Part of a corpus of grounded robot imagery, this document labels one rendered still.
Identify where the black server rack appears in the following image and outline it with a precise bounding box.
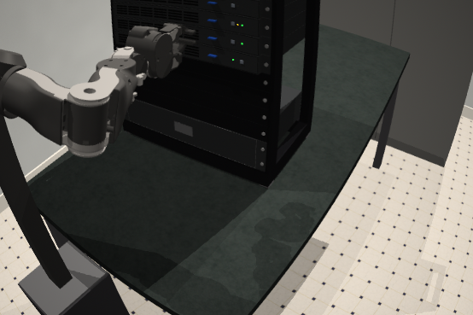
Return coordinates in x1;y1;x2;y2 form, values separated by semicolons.
110;0;320;189

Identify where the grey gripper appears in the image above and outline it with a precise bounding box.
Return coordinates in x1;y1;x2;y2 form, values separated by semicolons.
126;23;196;79

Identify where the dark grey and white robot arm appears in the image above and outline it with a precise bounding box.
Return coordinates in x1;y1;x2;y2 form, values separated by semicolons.
0;47;148;158

